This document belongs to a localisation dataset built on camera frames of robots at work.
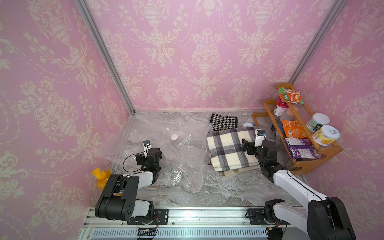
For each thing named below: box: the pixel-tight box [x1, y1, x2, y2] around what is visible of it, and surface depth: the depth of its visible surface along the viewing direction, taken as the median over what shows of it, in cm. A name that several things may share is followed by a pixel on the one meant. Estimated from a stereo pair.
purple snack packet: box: [284, 137, 321, 159], surface depth 81 cm
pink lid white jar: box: [273, 97, 289, 116], surface depth 94 cm
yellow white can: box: [312, 125, 341, 146], surface depth 67 cm
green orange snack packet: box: [278, 87, 305, 106], surface depth 87 cm
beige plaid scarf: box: [220, 164, 261, 177], surface depth 84 cm
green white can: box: [306, 113, 330, 132], surface depth 71 cm
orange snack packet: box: [282, 119, 308, 139], surface depth 89 cm
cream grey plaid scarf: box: [206, 127, 260, 171], surface depth 87 cm
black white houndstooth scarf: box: [209, 113, 238, 133], surface depth 111 cm
